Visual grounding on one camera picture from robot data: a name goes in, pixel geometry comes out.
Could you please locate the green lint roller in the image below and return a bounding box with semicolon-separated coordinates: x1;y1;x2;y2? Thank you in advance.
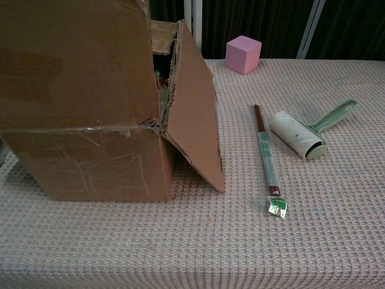
269;99;359;160

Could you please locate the long thin brush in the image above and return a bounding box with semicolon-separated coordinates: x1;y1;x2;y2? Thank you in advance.
254;104;289;218

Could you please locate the pink cube block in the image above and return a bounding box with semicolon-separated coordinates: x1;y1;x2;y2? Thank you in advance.
226;35;262;75

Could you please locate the pink woven tablecloth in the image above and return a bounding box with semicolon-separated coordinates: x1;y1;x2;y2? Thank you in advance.
0;58;385;289

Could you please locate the cardboard box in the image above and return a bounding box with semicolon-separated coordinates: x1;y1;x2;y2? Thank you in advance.
0;0;226;203

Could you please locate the white partition frame post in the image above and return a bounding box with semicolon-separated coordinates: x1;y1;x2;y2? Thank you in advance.
296;0;326;60
184;0;205;60

